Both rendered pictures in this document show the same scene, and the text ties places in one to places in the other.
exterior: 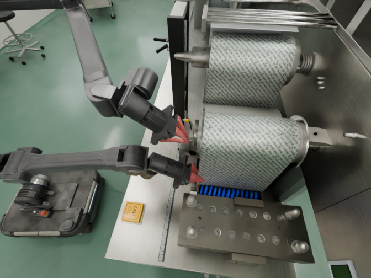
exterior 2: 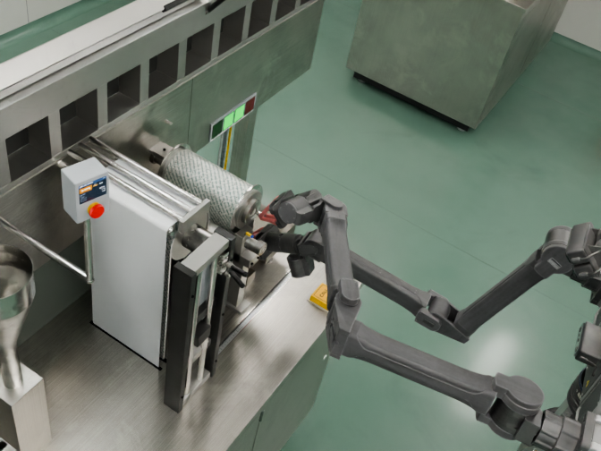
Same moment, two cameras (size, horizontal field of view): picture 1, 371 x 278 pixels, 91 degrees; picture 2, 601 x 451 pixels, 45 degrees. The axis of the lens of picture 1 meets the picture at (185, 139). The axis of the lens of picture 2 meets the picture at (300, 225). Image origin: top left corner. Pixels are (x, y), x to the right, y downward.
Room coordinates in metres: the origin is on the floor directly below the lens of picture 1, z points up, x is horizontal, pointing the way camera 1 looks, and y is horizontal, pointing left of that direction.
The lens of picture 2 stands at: (1.67, 0.50, 2.60)
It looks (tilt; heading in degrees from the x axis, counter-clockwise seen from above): 43 degrees down; 196
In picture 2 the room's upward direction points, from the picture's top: 13 degrees clockwise
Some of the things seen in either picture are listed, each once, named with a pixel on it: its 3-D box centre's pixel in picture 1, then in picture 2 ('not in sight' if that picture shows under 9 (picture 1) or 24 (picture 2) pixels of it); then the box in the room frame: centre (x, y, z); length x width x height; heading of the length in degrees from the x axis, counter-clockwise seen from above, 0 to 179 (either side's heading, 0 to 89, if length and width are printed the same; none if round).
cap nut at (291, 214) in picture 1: (294, 212); not in sight; (0.15, -0.35, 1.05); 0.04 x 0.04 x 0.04
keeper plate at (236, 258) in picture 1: (244, 260); not in sight; (0.03, -0.19, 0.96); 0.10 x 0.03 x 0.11; 83
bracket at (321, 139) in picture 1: (316, 135); (162, 150); (0.29, -0.34, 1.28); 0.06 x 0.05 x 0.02; 83
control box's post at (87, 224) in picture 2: not in sight; (88, 246); (0.86, -0.15, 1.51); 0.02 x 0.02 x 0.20
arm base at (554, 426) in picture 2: not in sight; (558, 436); (0.73, 0.82, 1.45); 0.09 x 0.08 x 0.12; 1
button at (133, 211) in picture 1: (133, 212); (325, 296); (0.19, 0.21, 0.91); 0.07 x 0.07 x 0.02; 83
